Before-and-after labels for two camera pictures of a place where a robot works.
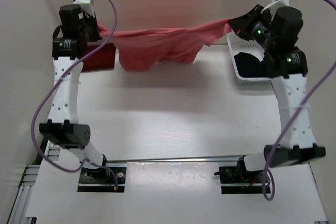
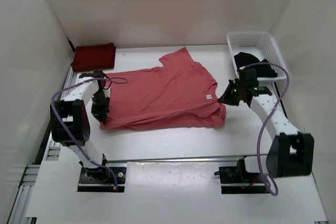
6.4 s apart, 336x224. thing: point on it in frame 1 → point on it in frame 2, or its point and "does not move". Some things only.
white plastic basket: [237, 44] does not move
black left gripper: [92, 20] → [100, 114]
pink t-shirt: [139, 49] → [178, 94]
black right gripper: [241, 24] → [226, 98]
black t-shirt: [248, 65] does not move
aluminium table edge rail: [176, 159] does not move
